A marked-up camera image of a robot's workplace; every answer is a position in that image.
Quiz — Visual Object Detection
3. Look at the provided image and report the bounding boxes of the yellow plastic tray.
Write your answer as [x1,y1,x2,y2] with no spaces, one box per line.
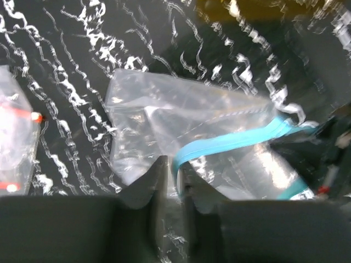
[196,0,296,22]

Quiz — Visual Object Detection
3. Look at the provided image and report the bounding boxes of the clear red-zip bag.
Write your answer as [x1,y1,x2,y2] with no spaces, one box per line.
[1,65,43,196]

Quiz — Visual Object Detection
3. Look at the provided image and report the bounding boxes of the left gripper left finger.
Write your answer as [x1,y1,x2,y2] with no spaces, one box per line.
[117,156,168,262]

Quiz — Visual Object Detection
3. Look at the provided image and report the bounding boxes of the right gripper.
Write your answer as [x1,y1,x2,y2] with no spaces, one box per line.
[270,115,350,199]

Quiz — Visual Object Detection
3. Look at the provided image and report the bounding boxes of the clear blue-zip bag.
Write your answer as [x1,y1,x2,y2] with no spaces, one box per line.
[105,69,316,200]

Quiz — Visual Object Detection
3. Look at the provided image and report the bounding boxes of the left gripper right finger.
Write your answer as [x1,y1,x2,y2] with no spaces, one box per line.
[182,166,222,262]

